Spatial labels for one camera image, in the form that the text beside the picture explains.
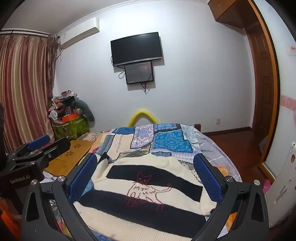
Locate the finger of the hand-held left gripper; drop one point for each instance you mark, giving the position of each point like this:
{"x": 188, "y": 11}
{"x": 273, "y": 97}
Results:
{"x": 57, "y": 146}
{"x": 38, "y": 141}

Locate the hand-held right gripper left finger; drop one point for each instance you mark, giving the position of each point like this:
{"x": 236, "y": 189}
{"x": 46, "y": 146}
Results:
{"x": 83, "y": 178}

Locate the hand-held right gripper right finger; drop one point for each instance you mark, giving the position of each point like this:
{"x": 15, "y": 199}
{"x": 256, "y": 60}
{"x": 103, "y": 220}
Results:
{"x": 208, "y": 180}

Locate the cream black striped sweater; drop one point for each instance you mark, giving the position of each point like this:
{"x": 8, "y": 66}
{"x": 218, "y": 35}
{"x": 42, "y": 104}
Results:
{"x": 138, "y": 224}

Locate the wooden lap desk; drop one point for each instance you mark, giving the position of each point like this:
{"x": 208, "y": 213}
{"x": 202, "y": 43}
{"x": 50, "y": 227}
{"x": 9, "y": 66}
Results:
{"x": 69, "y": 155}

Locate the orange plush blanket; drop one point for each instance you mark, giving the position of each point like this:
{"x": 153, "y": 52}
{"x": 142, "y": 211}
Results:
{"x": 223, "y": 171}

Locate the green patterned cloth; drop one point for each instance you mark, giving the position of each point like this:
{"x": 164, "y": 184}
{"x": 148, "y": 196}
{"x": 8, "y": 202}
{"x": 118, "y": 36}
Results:
{"x": 74, "y": 128}

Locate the orange box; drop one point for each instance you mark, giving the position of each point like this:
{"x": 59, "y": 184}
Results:
{"x": 69, "y": 117}

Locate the grey bedsheet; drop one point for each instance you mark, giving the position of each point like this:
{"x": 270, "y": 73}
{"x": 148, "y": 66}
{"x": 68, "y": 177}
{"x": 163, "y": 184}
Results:
{"x": 215, "y": 148}

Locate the striped beige cloth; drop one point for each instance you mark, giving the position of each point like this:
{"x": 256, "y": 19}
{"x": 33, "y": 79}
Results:
{"x": 92, "y": 136}

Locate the pile of clutter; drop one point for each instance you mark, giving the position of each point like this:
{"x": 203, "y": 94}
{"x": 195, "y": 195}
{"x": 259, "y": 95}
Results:
{"x": 60, "y": 104}

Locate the orange cloth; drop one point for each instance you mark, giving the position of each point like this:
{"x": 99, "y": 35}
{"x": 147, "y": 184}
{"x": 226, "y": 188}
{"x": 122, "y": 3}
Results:
{"x": 9, "y": 220}

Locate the grey plush toy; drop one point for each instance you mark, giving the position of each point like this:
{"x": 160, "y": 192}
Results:
{"x": 86, "y": 111}

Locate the dark wooden bedpost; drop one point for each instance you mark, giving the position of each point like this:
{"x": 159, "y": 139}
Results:
{"x": 197, "y": 128}

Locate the blue patchwork blanket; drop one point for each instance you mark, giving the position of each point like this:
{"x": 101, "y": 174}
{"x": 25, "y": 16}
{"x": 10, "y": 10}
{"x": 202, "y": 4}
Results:
{"x": 166, "y": 141}

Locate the pink slipper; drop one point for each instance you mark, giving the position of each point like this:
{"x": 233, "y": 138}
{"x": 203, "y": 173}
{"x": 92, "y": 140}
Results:
{"x": 266, "y": 187}

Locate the striped brown curtain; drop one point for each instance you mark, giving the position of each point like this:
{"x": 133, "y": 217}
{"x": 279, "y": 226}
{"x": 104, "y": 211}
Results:
{"x": 23, "y": 81}

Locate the pale plastic bag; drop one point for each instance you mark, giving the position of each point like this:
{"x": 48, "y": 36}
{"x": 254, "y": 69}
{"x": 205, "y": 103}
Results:
{"x": 263, "y": 144}

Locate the yellow foam tube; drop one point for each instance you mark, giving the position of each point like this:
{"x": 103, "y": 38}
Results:
{"x": 141, "y": 111}

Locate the wooden door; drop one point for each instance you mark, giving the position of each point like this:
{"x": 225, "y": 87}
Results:
{"x": 261, "y": 92}

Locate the small black monitor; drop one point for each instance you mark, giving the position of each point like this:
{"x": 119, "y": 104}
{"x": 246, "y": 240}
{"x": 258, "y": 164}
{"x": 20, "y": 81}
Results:
{"x": 138, "y": 73}

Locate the white air conditioner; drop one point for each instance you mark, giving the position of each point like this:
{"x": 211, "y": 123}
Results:
{"x": 78, "y": 32}

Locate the wooden overhead cabinet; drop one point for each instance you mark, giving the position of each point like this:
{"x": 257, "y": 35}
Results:
{"x": 226, "y": 11}

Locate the white wall socket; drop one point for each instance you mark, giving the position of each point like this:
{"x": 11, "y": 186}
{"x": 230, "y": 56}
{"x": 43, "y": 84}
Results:
{"x": 218, "y": 121}

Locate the black wall television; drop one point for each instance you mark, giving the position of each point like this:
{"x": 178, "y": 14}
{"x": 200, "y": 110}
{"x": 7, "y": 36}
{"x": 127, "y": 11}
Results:
{"x": 136, "y": 48}

